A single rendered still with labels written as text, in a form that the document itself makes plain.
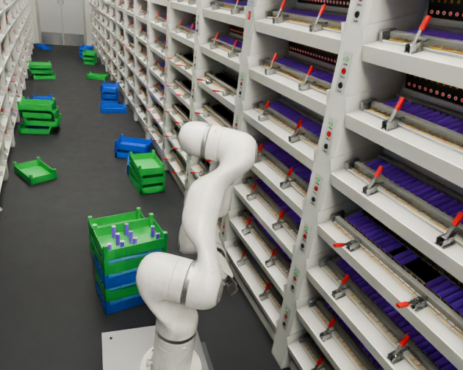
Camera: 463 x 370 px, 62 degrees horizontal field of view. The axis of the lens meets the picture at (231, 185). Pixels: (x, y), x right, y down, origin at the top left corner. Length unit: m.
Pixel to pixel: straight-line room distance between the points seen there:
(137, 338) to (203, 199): 0.59
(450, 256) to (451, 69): 0.42
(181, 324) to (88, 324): 0.95
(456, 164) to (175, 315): 0.79
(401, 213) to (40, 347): 1.55
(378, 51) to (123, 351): 1.18
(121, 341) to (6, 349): 0.71
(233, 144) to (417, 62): 0.49
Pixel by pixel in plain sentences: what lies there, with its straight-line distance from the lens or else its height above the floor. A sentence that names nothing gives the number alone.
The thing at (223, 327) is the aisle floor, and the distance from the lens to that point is 1.98.
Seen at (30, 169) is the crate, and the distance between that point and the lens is 3.49.
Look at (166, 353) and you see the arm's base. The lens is 1.19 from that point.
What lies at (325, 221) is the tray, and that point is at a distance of 1.40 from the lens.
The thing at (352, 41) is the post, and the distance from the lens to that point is 1.25.
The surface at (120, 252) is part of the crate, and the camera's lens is 1.82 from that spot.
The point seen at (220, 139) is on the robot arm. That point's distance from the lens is 1.04.
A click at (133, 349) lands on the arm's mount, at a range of 1.38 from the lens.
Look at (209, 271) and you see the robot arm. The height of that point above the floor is 0.80.
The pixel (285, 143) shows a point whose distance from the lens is 1.53.
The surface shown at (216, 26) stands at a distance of 2.48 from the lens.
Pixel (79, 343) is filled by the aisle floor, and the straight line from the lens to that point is 1.94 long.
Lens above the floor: 1.43
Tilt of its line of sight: 26 degrees down
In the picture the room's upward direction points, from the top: 7 degrees clockwise
